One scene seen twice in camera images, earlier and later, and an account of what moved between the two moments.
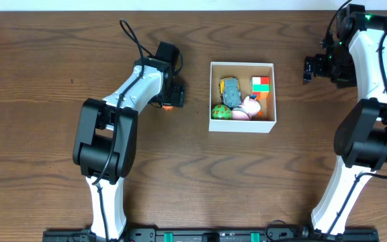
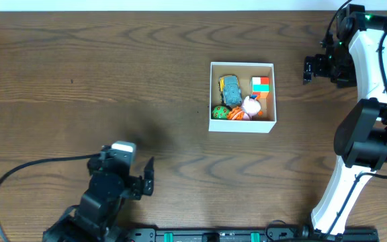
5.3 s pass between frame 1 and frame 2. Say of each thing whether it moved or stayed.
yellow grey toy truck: stayed
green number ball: stayed
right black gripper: stayed
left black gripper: moved
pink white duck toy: stayed
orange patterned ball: moved
